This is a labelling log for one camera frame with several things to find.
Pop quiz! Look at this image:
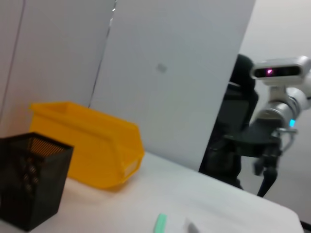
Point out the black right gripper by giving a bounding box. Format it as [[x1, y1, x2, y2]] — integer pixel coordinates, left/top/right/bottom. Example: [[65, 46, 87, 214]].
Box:
[[223, 118, 282, 197]]

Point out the yellow plastic storage bin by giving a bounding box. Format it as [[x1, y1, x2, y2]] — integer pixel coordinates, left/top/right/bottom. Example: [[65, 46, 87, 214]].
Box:
[[29, 101, 145, 190]]

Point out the black mesh pen holder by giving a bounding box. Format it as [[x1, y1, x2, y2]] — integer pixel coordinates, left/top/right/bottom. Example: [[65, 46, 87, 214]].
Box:
[[0, 132, 74, 232]]

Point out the right wrist camera silver housing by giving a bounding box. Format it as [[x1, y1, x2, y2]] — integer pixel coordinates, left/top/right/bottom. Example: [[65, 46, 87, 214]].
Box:
[[250, 55, 311, 86]]

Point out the black office chair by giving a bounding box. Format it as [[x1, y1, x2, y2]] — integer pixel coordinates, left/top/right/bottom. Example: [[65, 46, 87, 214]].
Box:
[[198, 53, 260, 190]]

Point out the green pen with white clip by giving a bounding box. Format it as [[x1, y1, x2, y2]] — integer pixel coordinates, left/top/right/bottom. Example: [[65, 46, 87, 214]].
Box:
[[152, 213, 169, 233]]

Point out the grey marker pen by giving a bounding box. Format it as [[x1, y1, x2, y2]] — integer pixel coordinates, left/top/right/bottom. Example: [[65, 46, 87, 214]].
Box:
[[186, 221, 200, 233]]

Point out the white partition board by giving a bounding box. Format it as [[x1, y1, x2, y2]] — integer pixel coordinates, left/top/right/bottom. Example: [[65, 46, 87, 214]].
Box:
[[90, 0, 256, 173]]

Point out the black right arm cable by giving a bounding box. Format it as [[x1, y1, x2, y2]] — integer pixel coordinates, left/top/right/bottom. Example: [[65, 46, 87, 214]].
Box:
[[276, 128, 298, 156]]

